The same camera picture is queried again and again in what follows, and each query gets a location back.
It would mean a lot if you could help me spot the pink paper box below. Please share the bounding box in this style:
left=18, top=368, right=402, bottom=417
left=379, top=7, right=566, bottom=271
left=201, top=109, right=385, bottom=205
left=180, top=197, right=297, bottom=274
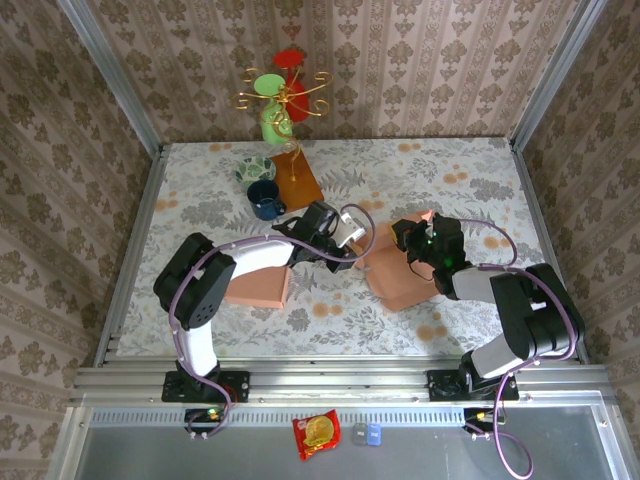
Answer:
left=358, top=209, right=444, bottom=315
left=223, top=264, right=291, bottom=310

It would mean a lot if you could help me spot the small black controller board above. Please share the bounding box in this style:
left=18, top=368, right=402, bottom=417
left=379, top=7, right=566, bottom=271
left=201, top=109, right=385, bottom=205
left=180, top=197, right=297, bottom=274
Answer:
left=463, top=407, right=506, bottom=434
left=184, top=407, right=229, bottom=434

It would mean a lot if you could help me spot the red snack packet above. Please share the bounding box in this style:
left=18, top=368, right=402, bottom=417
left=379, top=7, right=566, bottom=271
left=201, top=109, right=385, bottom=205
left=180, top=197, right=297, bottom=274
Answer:
left=292, top=408, right=342, bottom=462

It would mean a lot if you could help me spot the green patterned bowl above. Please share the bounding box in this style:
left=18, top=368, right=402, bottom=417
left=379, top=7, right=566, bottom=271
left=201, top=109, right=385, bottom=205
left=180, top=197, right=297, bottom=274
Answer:
left=234, top=155, right=278, bottom=184

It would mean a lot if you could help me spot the aluminium side rail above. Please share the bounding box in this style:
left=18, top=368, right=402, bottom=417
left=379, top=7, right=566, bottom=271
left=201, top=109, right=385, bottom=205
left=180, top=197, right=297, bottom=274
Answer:
left=92, top=144, right=167, bottom=371
left=508, top=138, right=592, bottom=366

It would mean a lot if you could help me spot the slotted metal strip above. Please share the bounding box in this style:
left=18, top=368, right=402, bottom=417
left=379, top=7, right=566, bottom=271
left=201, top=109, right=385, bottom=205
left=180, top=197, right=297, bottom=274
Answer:
left=88, top=407, right=469, bottom=427

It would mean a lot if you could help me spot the dark blue mug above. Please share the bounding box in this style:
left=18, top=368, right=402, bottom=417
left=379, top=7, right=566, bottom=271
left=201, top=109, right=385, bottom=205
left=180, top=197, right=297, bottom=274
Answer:
left=246, top=179, right=289, bottom=220

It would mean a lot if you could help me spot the aluminium mounting beam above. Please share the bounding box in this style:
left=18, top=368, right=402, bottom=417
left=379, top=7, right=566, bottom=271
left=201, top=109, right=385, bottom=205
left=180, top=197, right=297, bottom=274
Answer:
left=69, top=363, right=626, bottom=407

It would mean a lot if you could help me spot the floral table mat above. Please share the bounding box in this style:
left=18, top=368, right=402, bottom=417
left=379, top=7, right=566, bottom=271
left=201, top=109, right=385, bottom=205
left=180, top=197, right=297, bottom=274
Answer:
left=117, top=138, right=574, bottom=357

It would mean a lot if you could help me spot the red plastic cup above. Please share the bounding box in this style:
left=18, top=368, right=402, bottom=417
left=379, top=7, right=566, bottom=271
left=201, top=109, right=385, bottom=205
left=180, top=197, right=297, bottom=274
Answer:
left=272, top=48, right=308, bottom=123

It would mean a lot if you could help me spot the green plastic cup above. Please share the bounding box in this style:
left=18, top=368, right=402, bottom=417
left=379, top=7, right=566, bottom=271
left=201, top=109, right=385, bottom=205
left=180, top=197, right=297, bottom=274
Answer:
left=253, top=73, right=295, bottom=146

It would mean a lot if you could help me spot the aluminium frame post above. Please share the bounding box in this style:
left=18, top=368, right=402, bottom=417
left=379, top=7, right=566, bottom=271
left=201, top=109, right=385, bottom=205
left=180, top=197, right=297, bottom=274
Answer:
left=508, top=0, right=610, bottom=151
left=55, top=0, right=165, bottom=154

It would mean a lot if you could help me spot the gold wire mug tree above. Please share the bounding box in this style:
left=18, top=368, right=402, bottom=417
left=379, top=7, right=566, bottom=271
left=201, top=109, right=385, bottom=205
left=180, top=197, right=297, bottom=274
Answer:
left=231, top=67, right=334, bottom=211

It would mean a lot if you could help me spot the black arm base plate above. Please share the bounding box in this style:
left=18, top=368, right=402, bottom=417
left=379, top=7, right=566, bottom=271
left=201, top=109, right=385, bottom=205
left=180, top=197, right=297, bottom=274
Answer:
left=426, top=368, right=520, bottom=403
left=161, top=370, right=251, bottom=404

